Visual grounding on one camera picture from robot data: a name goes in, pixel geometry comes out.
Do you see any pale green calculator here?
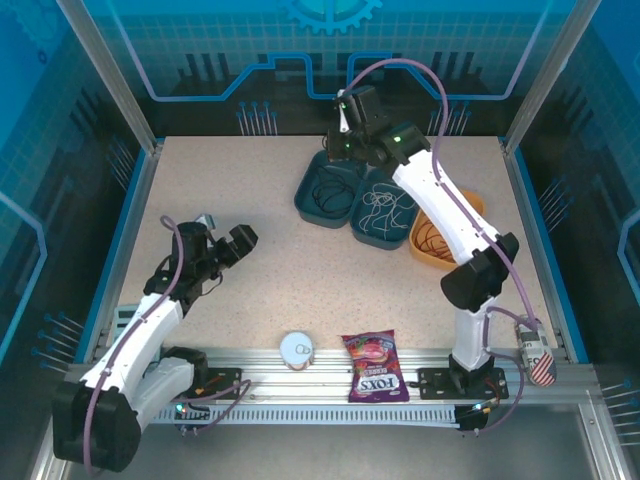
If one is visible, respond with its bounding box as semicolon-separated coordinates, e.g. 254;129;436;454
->
113;304;139;334

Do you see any orange plastic bin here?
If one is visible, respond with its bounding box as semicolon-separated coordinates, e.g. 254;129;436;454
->
408;188;486;272

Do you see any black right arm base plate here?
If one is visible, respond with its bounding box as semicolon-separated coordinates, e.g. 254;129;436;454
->
417;367;510;401

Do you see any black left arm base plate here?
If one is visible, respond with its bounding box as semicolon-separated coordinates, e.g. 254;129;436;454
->
152;367;244;401

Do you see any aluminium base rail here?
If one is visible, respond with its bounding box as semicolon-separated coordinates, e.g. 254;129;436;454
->
64;344;601;407

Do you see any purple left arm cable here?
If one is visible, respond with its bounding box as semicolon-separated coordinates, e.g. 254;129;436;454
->
82;214;251;476

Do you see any flag print can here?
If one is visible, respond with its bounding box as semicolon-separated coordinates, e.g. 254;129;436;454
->
514;314;559;389

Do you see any thin white cable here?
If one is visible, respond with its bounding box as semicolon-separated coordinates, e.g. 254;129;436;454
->
360;182;416;236

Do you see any silver tin can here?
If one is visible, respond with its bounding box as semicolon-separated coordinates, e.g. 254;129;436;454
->
278;330;317;372

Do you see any teal plastic bin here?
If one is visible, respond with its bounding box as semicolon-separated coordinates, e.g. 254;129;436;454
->
349;167;421;251
293;149;369;231

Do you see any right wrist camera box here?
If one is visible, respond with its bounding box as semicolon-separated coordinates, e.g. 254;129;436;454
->
335;88;354;135

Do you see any aluminium frame post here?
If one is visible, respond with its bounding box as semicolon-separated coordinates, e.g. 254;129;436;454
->
54;0;164;154
499;0;599;156

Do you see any black power connector block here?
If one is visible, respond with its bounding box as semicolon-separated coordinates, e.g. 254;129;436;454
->
455;403;490;436
172;402;211;436

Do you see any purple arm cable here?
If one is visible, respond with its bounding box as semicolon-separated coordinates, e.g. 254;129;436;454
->
82;214;251;476
342;57;544;434

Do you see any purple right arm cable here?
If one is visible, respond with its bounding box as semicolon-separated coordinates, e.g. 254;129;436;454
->
342;57;544;434

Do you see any aluminium table side rail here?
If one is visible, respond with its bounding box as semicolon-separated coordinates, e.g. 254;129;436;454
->
501;139;576;361
82;142;164;364

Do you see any purple candy bag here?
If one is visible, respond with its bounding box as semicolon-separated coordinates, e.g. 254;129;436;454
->
341;328;411;404

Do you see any slotted grey cable duct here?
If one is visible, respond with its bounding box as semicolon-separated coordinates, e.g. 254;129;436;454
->
79;404;461;426

